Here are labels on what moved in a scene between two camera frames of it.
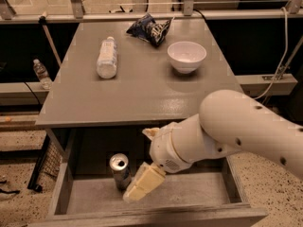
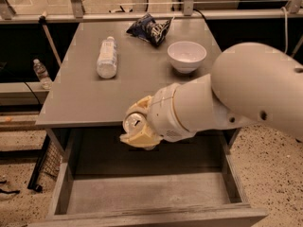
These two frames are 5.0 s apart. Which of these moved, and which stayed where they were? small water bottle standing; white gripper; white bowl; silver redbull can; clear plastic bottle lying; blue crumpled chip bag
Moved: silver redbull can; white gripper
Stayed: blue crumpled chip bag; white bowl; clear plastic bottle lying; small water bottle standing
